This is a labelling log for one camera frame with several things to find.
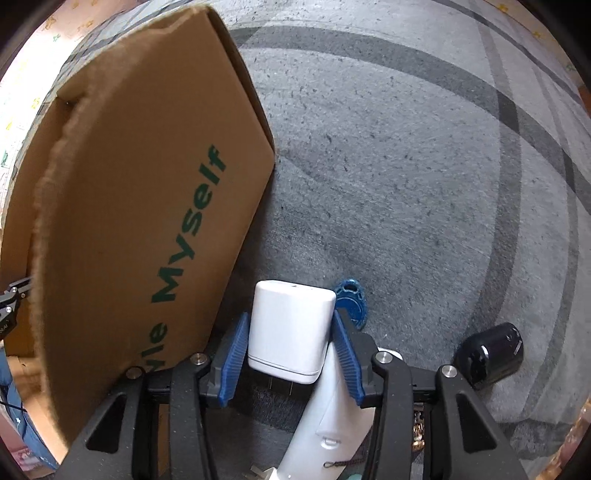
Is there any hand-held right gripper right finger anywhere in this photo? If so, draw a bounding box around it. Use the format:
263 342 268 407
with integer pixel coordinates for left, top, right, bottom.
331 310 529 480

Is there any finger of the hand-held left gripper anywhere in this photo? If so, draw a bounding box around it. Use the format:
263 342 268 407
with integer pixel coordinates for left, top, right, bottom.
0 276 35 342

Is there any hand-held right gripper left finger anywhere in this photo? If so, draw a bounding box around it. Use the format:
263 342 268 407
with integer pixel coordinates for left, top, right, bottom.
59 313 252 480

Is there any long white plastic device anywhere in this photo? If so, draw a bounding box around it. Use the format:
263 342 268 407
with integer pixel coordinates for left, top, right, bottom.
276 339 403 480

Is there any large white charger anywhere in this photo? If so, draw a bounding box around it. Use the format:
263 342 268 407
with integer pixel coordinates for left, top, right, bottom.
248 280 337 395

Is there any blue key fob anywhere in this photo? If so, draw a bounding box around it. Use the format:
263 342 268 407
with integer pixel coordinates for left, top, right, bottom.
335 278 367 330

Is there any metal key bunch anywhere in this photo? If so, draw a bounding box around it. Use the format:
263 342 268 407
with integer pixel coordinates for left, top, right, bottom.
412 411 428 450

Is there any black key case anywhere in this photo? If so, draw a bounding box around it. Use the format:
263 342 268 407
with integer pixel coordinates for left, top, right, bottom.
453 323 524 391

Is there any brown cardboard box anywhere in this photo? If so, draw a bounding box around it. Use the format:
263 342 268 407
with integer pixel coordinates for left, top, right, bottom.
0 4 277 467

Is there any blue star-print cloth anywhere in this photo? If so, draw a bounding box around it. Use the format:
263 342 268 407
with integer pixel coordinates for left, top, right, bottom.
0 351 58 469

